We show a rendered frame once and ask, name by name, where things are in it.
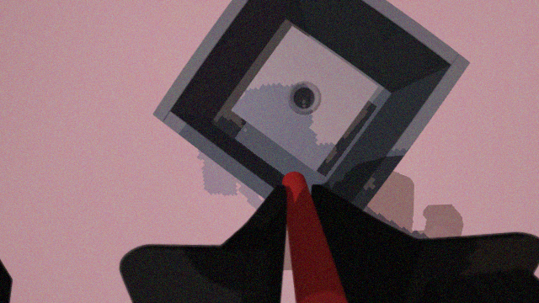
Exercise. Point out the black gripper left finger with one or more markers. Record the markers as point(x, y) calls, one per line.
point(247, 268)

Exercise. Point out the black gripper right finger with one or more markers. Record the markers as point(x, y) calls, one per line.
point(377, 263)

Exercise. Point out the red peg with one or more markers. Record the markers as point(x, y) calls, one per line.
point(315, 277)

